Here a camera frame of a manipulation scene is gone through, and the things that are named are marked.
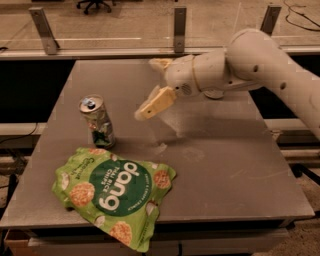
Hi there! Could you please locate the right metal bracket post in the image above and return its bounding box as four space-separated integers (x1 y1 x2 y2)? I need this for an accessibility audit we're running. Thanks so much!
260 5 282 36

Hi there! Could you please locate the middle metal bracket post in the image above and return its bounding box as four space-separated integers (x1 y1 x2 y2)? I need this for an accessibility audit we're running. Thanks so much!
173 7 187 53

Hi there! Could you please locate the redbull can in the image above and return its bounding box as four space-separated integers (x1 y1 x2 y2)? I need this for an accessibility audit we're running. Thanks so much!
79 94 115 149

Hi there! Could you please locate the green rice chip bag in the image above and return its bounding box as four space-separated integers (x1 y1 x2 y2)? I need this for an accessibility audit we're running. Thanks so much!
52 148 176 253

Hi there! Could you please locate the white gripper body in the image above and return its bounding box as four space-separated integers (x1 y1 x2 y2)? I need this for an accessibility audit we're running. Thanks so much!
165 55 200 97

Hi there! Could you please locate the black cable at left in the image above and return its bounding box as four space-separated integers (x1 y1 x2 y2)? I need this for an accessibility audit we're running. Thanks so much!
0 122 39 145

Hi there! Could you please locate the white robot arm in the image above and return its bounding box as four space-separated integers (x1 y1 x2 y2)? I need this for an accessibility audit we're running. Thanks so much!
135 29 320 138

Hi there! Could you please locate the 7up soda can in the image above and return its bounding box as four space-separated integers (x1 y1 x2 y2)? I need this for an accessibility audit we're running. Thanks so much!
204 90 224 100

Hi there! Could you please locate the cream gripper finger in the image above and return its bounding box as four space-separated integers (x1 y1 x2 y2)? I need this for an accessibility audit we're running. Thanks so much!
149 58 172 72
134 85 177 121

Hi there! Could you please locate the left metal bracket post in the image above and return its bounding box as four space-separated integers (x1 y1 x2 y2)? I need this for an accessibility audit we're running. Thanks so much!
29 7 60 55

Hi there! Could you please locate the black cable on floor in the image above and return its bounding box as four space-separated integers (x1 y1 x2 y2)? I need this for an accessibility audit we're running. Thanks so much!
283 0 320 33

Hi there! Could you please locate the metal rail behind table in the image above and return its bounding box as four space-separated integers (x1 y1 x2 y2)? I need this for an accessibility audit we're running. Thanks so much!
0 45 320 61

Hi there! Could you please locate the metal bracket post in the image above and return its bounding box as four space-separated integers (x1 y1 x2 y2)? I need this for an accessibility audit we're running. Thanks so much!
260 5 282 36
173 7 187 53
29 7 60 55

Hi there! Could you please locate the black office chair base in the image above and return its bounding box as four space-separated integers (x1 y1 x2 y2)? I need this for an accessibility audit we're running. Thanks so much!
76 0 112 15

